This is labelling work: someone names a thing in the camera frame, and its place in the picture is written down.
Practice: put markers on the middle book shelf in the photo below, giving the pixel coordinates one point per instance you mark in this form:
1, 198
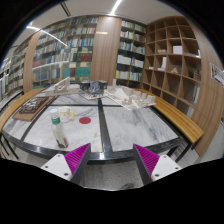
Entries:
131, 54

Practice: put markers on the white yellow-handled mug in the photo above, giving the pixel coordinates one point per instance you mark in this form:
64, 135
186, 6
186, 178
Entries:
66, 114

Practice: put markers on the red round coaster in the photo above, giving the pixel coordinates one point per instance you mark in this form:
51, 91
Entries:
85, 120

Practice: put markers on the wooden bench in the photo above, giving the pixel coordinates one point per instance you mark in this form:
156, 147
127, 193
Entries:
16, 104
190, 131

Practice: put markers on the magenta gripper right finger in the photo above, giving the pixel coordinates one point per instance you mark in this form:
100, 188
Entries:
151, 166

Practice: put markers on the dark grey architectural model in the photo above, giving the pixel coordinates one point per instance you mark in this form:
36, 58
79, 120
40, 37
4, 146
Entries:
93, 87

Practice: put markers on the book shelf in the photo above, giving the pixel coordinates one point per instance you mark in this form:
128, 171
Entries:
64, 49
131, 54

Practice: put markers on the clear plastic water bottle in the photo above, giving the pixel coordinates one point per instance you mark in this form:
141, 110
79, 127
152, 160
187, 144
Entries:
57, 129

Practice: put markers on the wooden bench right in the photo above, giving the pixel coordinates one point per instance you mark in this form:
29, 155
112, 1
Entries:
190, 131

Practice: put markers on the wall poster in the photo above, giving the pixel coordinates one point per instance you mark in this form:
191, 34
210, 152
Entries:
217, 74

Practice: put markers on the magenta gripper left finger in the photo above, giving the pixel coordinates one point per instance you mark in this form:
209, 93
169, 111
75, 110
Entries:
71, 165

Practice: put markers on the left book shelf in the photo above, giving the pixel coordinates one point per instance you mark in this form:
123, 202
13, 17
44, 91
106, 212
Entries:
64, 49

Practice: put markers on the wooden cubby shelf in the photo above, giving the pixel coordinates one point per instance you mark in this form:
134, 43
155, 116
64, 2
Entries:
172, 69

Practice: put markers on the dark wooden model board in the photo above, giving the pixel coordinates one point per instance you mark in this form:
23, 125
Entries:
31, 108

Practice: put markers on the wooden bench left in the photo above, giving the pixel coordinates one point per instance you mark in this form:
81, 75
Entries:
16, 104

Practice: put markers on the white architectural model left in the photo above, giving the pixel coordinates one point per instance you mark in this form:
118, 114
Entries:
63, 87

